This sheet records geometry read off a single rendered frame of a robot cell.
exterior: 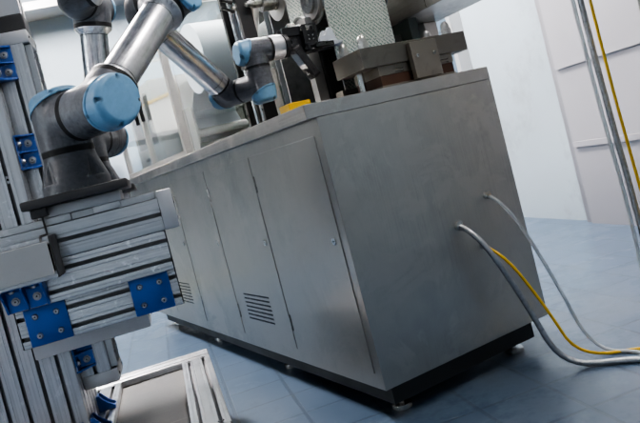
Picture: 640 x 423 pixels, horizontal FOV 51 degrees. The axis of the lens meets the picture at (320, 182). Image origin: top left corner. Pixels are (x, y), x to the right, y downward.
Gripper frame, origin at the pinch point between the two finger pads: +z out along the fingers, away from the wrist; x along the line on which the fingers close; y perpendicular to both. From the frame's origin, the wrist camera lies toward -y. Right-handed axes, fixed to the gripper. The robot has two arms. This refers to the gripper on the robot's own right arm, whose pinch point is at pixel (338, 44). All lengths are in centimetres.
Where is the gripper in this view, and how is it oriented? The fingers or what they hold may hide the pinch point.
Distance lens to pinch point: 217.6
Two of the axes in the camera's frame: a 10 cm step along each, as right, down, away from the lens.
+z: 8.5, -2.3, 4.7
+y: -2.5, -9.7, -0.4
